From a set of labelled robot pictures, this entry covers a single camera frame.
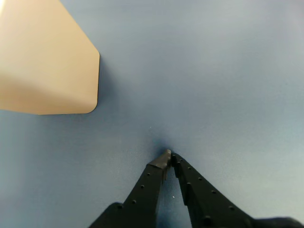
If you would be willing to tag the beige square box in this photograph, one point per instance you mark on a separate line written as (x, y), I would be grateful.
(42, 66)

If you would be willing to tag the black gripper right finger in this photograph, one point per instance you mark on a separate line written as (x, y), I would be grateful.
(204, 202)

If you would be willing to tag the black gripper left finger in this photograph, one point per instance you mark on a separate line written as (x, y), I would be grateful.
(142, 194)

